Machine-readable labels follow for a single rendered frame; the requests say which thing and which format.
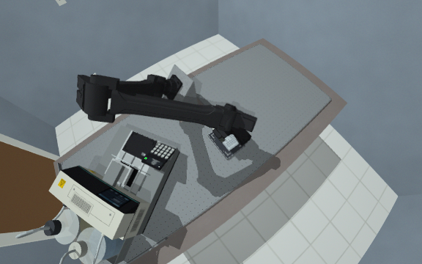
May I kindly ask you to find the white multi-well plate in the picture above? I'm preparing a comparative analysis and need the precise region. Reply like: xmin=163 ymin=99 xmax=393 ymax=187
xmin=222 ymin=134 xmax=239 ymax=151

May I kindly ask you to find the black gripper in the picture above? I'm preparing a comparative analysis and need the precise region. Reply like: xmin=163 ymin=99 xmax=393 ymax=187
xmin=212 ymin=128 xmax=227 ymax=143

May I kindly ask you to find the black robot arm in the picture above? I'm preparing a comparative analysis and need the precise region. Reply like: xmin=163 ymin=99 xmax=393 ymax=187
xmin=76 ymin=74 xmax=257 ymax=146

